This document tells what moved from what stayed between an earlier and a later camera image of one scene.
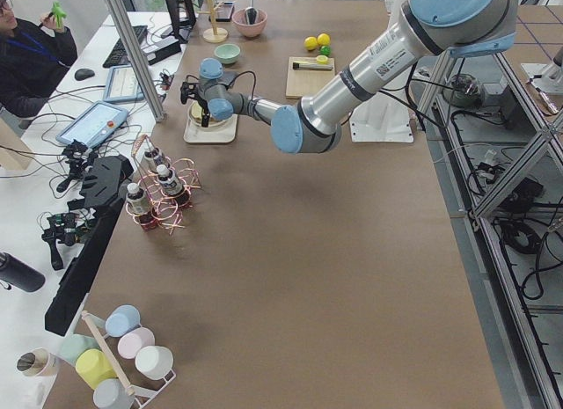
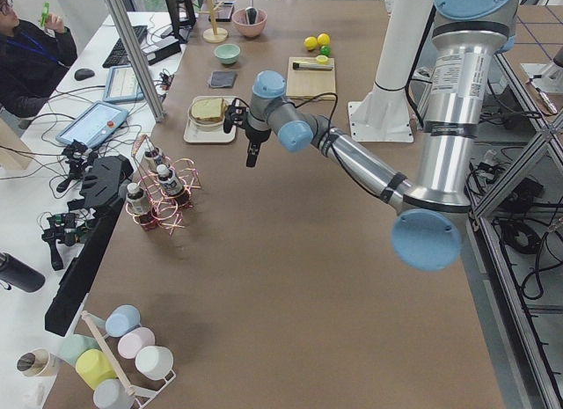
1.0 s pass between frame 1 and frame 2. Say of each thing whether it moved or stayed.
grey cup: stayed
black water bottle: stayed
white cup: stayed
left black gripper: moved
